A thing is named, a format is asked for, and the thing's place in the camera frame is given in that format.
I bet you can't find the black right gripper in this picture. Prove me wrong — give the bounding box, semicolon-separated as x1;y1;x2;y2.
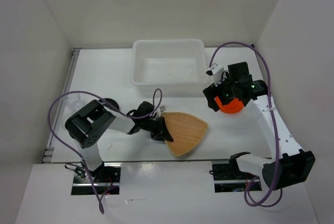
203;71;238;111

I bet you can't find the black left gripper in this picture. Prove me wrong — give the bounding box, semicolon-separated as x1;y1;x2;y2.
141;115;173;143

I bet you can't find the tan woven triangular plate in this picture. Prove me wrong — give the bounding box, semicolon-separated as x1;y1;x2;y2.
162;112;208;157

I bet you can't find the orange plastic plate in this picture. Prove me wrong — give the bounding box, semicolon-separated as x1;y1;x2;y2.
215;97;244;114

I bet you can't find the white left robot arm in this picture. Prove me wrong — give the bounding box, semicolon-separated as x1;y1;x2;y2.
65;100;174;182

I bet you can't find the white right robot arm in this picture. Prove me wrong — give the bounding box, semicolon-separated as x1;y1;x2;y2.
203;62;315;190

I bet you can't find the translucent white plastic bin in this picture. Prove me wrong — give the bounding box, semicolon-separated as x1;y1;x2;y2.
130;39;209;98

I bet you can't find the black round plate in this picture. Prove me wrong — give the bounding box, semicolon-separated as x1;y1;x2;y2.
101;98;120;111

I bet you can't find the clear plastic cup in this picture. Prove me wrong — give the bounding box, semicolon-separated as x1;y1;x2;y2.
63;93;85;113

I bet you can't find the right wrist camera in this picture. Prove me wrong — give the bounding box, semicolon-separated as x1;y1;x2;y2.
206;63;224;87

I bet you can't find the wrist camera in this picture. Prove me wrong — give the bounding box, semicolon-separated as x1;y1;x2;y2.
153;105;166;118
206;63;224;87

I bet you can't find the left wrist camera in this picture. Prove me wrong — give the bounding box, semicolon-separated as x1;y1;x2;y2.
153;105;166;118

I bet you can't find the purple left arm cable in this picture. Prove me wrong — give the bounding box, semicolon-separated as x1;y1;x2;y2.
46;88;163;215

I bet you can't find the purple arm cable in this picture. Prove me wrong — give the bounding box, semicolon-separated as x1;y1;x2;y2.
46;88;163;215
210;41;283;206

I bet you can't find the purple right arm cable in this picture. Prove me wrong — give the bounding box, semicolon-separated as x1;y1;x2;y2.
210;41;283;206

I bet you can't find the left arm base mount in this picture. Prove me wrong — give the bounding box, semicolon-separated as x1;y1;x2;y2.
64;163;121;195

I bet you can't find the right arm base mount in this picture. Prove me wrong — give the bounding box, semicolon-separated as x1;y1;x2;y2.
209;160;255;193

